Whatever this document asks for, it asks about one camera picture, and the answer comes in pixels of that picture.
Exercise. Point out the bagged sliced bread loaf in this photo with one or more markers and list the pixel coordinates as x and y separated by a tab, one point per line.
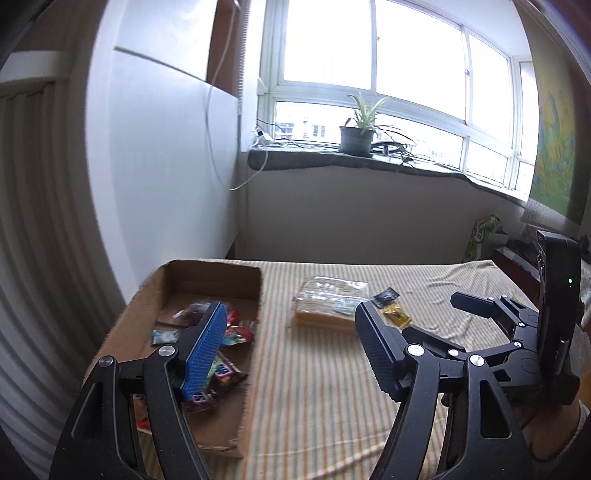
329	303

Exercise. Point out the green jelly cup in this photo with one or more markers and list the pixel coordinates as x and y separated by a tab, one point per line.
243	332

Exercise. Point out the striped tablecloth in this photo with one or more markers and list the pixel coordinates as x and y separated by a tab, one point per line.
317	410

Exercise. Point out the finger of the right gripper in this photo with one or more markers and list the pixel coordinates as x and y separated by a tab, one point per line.
418	343
504	312

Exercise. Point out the colourful wall map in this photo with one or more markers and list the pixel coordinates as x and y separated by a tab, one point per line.
559	191

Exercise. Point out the small trailing plant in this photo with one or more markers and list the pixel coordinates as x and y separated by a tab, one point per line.
398	154

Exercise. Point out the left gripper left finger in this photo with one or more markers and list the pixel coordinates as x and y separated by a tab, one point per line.
99	439

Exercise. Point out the white radiator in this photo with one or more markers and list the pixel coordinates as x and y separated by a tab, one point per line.
59	297

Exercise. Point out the dark green candy packet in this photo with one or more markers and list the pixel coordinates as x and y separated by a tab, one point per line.
164	337

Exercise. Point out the person's right forearm sleeve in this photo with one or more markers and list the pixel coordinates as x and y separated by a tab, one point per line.
581	447

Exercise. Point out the yellow candy wrapper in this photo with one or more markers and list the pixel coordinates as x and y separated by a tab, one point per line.
396	313

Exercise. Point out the Snickers chocolate bar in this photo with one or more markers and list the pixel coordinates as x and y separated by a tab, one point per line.
223	377

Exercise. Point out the red storage box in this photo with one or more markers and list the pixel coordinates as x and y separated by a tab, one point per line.
522	273

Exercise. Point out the potted spider plant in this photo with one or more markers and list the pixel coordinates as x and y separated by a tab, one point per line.
361	130

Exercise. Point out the person's right hand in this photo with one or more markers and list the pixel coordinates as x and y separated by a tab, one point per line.
548	430

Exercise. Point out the green printed bag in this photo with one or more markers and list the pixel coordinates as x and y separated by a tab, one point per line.
487	235

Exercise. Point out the white power adapter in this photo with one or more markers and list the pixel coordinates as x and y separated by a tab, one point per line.
263	139

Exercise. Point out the clear red-edged snack bag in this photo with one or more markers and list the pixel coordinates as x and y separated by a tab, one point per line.
194	312

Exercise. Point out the small black snack packet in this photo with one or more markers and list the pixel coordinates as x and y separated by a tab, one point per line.
385	298

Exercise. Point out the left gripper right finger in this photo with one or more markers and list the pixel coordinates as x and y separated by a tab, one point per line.
482	437

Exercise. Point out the white cabinet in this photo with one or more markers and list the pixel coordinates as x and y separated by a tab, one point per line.
161	140

